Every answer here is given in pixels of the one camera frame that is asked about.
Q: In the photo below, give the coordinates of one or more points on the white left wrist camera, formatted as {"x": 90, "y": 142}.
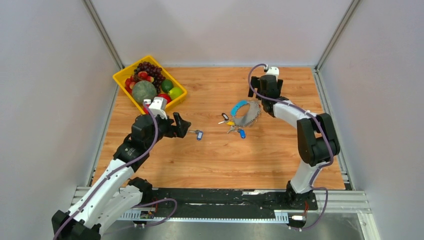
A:
{"x": 156, "y": 106}

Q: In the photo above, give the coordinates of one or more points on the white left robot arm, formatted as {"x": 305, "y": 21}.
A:
{"x": 116, "y": 192}

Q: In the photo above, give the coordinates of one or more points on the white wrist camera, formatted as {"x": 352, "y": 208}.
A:
{"x": 271, "y": 71}
{"x": 156, "y": 106}

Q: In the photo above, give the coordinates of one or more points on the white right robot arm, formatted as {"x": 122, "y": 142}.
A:
{"x": 317, "y": 140}

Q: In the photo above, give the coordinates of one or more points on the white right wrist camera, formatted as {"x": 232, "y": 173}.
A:
{"x": 271, "y": 71}

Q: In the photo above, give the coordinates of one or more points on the red apple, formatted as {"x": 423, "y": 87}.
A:
{"x": 165, "y": 96}

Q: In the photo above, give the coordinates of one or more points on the purple grape bunch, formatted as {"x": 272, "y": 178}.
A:
{"x": 146, "y": 71}

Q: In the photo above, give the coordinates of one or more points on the green melon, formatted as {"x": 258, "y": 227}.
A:
{"x": 143, "y": 90}

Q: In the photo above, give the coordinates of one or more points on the black key tag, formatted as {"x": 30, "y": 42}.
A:
{"x": 225, "y": 116}

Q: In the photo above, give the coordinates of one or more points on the dark green lime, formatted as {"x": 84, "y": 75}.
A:
{"x": 166, "y": 85}

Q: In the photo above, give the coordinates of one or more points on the blue key tag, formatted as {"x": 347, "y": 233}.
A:
{"x": 241, "y": 133}
{"x": 199, "y": 134}

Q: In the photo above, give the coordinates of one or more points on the slotted cable duct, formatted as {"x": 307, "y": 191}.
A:
{"x": 277, "y": 217}

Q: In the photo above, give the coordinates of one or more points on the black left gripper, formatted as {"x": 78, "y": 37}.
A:
{"x": 179, "y": 130}

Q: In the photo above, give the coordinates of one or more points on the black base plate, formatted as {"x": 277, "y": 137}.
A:
{"x": 214, "y": 202}

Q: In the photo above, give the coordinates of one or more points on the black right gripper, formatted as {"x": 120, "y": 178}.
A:
{"x": 255, "y": 83}

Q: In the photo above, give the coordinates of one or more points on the yellow plastic fruit bin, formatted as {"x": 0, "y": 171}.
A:
{"x": 125, "y": 73}

